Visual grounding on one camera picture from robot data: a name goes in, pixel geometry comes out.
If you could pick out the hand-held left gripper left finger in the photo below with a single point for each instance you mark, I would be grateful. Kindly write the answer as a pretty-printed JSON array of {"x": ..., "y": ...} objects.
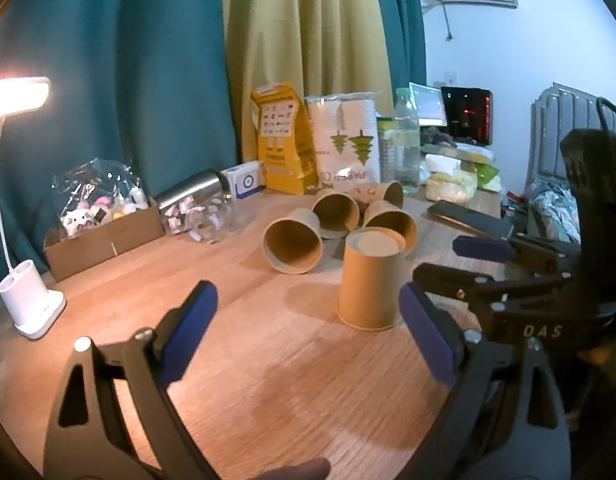
[{"x": 188, "y": 332}]

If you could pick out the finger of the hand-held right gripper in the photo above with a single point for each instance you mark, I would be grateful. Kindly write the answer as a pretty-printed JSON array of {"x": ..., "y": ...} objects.
[
  {"x": 482, "y": 249},
  {"x": 447, "y": 277}
]

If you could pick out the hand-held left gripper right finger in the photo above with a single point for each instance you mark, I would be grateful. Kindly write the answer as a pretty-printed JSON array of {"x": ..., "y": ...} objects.
[{"x": 427, "y": 335}]

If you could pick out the brown paper cup with print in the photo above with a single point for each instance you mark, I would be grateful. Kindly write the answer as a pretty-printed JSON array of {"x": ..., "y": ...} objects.
[{"x": 380, "y": 192}]

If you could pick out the person's left hand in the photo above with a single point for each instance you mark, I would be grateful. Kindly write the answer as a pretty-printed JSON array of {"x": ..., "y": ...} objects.
[{"x": 293, "y": 471}]

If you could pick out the black tablet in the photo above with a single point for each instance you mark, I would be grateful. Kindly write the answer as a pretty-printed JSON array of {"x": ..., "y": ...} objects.
[{"x": 467, "y": 217}]

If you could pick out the heap of clothes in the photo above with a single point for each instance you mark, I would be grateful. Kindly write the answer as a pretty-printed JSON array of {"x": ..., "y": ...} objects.
[{"x": 555, "y": 210}]

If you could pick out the yellow food bag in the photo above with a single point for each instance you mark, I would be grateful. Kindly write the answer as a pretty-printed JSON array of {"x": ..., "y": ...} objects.
[{"x": 452, "y": 187}]

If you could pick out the green packet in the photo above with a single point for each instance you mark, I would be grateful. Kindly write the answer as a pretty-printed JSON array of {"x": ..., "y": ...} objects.
[{"x": 486, "y": 175}]

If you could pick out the glass jar with steel lid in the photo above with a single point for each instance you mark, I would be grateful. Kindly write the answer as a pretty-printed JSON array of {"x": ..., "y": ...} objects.
[{"x": 208, "y": 220}]

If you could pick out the brown cardboard box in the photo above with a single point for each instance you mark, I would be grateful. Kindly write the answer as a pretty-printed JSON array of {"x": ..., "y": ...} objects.
[{"x": 103, "y": 245}]

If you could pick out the grey padded headboard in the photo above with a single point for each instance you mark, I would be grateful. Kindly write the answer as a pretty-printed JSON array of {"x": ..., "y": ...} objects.
[{"x": 557, "y": 125}]

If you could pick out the clear plastic bottle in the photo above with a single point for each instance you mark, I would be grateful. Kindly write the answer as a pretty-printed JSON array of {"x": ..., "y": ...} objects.
[{"x": 406, "y": 150}]

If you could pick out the black computer case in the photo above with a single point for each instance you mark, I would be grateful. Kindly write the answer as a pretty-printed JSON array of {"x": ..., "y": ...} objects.
[{"x": 467, "y": 115}]

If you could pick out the jar with green lid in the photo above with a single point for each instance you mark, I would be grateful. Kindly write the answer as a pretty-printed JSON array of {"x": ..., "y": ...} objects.
[{"x": 385, "y": 152}]

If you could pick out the pack of white paper cups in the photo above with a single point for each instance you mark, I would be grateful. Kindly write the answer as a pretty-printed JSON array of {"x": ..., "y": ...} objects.
[{"x": 348, "y": 165}]

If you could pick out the laptop screen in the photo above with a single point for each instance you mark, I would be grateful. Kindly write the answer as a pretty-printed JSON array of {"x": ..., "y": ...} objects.
[{"x": 427, "y": 105}]

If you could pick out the white desk lamp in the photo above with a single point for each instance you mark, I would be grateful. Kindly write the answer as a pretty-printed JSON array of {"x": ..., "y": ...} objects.
[{"x": 33, "y": 305}]

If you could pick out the clear bag of small toys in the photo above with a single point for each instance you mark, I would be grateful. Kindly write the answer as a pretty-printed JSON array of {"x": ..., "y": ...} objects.
[{"x": 90, "y": 207}]

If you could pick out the small white and blue box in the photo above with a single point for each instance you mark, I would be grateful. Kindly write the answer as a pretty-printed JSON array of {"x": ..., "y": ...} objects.
[{"x": 245, "y": 180}]

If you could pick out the yellow paper bag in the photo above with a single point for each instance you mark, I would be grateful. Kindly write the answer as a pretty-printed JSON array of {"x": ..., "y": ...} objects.
[{"x": 280, "y": 160}]

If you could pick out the teal curtain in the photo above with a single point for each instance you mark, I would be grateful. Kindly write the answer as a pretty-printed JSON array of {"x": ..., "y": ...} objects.
[
  {"x": 405, "y": 25},
  {"x": 113, "y": 85}
]

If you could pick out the yellow curtain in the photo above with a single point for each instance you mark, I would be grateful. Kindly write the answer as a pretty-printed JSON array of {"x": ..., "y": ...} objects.
[{"x": 308, "y": 30}]

